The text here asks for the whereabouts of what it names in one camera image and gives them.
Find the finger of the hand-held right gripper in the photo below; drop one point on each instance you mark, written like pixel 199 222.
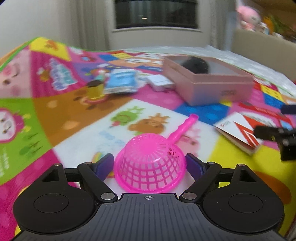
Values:
pixel 289 109
pixel 266 132

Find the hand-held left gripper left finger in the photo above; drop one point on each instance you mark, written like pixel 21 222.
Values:
pixel 104 165

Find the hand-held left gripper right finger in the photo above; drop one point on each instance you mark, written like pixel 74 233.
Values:
pixel 194 164

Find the red and white booklet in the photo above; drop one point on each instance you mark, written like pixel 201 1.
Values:
pixel 235 129

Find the pink plastic strainer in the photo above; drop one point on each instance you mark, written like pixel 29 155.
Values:
pixel 148 162

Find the pink cardboard box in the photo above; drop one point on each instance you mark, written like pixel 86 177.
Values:
pixel 208 90

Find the blue packet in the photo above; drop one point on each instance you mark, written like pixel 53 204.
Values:
pixel 122 81

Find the white device with plug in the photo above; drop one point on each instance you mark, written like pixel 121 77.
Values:
pixel 159 82

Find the black plush toy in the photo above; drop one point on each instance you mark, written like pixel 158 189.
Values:
pixel 196 64

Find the beige padded headboard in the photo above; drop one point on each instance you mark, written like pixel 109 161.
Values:
pixel 259 46

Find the colourful cartoon play mat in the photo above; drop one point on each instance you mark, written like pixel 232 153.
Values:
pixel 69 104

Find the small toy bottle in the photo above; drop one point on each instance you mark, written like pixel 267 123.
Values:
pixel 96 91

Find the yellow plush toy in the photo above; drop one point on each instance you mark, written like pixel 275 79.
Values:
pixel 274 24

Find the pink plush toy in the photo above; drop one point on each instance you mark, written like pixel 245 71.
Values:
pixel 248 17

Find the beige curtain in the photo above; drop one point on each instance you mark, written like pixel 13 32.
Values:
pixel 87 23
pixel 219 23

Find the dark window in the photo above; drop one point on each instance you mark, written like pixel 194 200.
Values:
pixel 157 14

